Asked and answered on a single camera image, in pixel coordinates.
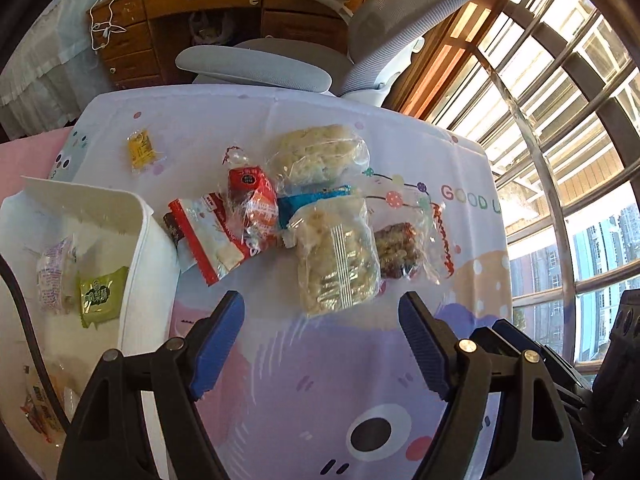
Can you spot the red clear-wrapped snack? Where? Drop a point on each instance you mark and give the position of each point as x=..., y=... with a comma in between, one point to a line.
x=255, y=195

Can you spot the white plastic bin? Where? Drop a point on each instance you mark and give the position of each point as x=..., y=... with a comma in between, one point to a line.
x=150, y=280

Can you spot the orange snack packet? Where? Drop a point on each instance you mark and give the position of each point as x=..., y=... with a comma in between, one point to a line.
x=37, y=407

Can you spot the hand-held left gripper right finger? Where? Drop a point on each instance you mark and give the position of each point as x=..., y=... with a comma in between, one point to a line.
x=422, y=345

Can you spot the green snack packet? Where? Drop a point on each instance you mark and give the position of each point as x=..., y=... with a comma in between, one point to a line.
x=100, y=297

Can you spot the clear rice puff cake pack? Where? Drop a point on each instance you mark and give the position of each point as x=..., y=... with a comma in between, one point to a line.
x=335, y=255
x=317, y=157

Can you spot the printed cartoon tablecloth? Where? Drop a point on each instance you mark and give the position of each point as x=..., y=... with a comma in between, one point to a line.
x=300, y=385

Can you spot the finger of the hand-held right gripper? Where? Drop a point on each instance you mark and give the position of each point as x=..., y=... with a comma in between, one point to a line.
x=485, y=335
x=555, y=355

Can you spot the clear nut bar pack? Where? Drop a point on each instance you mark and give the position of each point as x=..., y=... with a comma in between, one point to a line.
x=400, y=250

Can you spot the small yellow snack packet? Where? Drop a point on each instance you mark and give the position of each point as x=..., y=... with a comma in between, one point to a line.
x=140, y=150

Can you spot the blue snack packet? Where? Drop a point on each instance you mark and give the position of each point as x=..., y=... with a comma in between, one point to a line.
x=310, y=201

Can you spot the pink bed sheet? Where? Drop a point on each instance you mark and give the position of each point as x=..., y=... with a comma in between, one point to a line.
x=25, y=160

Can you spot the window with metal grille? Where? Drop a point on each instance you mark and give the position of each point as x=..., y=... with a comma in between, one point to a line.
x=560, y=85

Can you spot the red white snack packet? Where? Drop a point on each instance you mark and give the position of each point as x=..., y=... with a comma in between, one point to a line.
x=205, y=235

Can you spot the white lace cloth cover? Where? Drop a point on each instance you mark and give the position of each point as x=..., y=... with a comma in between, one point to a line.
x=40, y=60

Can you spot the red-edged clear snack packet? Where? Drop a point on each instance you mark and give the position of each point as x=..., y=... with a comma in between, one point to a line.
x=444, y=240

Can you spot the plastic bag under desk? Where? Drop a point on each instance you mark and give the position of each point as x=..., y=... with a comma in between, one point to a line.
x=207, y=27

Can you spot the grey office chair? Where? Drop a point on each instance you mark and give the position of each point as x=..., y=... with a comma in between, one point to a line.
x=380, y=15

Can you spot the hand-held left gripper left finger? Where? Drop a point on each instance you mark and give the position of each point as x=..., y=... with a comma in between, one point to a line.
x=220, y=345

